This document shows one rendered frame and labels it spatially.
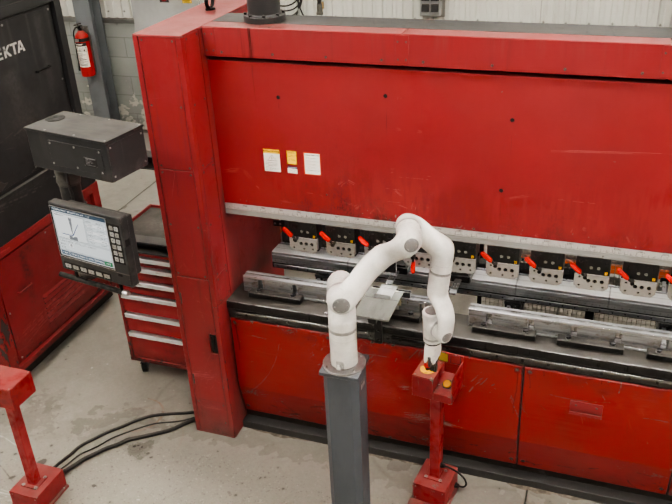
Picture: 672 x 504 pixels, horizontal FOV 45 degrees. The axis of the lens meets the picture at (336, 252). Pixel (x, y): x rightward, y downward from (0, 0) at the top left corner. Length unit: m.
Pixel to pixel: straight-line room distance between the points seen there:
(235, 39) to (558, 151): 1.52
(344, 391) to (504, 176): 1.18
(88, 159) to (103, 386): 2.08
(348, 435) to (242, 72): 1.74
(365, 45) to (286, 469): 2.31
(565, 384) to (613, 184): 1.01
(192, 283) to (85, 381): 1.47
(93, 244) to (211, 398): 1.25
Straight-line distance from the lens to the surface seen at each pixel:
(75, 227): 3.94
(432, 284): 3.35
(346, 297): 3.28
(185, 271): 4.24
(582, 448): 4.25
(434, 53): 3.51
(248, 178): 4.06
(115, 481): 4.70
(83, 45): 9.21
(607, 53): 3.42
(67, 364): 5.69
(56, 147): 3.83
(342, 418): 3.67
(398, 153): 3.72
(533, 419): 4.18
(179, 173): 3.98
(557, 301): 4.23
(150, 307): 5.03
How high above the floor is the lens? 3.12
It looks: 28 degrees down
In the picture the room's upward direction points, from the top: 3 degrees counter-clockwise
